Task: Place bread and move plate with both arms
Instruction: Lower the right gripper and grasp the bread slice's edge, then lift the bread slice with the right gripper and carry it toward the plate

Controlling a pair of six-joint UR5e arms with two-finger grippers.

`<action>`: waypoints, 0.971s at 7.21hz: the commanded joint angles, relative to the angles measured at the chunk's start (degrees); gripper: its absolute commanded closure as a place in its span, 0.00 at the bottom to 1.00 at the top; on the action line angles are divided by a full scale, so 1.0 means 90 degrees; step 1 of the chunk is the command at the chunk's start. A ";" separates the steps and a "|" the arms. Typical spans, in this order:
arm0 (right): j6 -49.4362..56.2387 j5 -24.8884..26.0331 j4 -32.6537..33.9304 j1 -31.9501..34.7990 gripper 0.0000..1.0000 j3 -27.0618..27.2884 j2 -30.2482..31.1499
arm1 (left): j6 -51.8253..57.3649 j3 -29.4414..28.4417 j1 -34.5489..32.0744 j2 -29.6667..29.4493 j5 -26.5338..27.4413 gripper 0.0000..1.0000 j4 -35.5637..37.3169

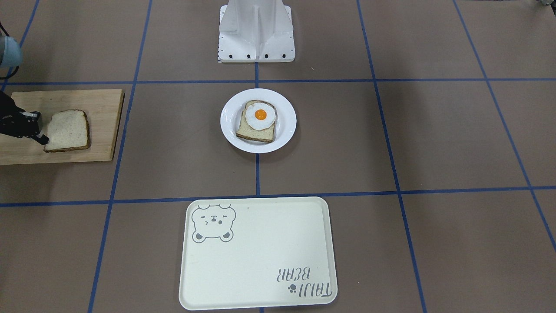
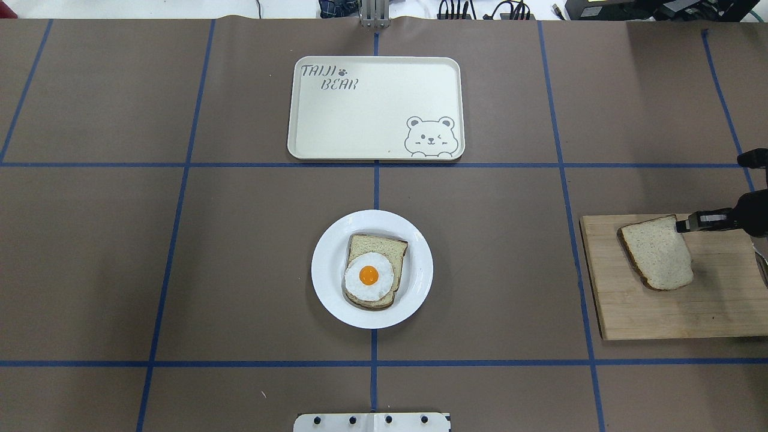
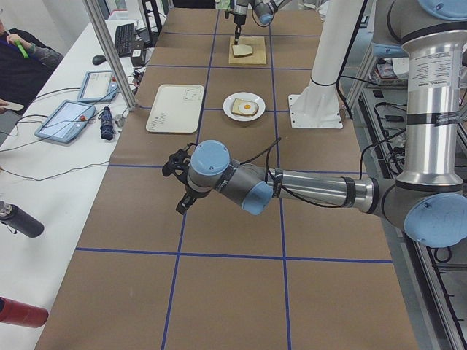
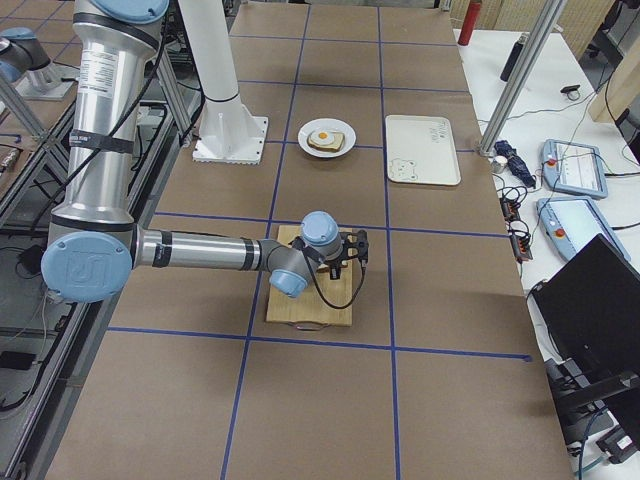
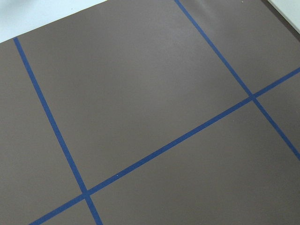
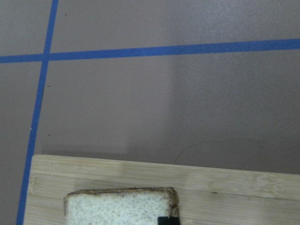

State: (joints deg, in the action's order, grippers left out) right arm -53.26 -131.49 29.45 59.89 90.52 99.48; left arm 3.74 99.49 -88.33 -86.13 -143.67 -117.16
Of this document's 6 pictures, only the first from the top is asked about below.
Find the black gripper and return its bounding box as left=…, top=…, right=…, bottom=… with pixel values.
left=0, top=91, right=50, bottom=145

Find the white bread slice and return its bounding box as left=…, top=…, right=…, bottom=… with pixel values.
left=43, top=110, right=91, bottom=153

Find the white round plate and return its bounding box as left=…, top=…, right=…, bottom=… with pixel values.
left=220, top=88, right=297, bottom=154

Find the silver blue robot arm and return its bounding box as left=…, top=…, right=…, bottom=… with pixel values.
left=0, top=26, right=49, bottom=145

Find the bread slice under egg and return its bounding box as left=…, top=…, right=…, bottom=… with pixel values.
left=235, top=100, right=278, bottom=144

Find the wooden cutting board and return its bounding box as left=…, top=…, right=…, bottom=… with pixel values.
left=0, top=89, right=125, bottom=166

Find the fried egg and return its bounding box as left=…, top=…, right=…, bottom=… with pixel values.
left=245, top=102, right=277, bottom=131

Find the cream bear tray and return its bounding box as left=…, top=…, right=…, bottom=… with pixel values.
left=178, top=196, right=338, bottom=310

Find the white pedestal column base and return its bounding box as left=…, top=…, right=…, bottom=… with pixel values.
left=217, top=0, right=296, bottom=63

